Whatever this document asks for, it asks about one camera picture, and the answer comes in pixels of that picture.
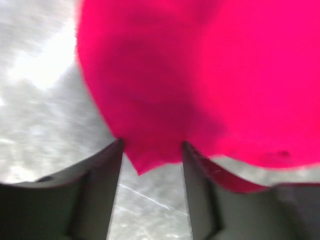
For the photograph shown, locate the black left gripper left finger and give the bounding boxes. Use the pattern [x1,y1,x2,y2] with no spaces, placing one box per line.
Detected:
[0,139,124,240]

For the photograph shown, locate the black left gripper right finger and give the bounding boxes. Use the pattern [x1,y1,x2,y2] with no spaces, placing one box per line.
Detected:
[182,142,320,240]

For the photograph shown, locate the red t-shirt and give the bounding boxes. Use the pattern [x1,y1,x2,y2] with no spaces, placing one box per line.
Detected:
[76,0,320,175]

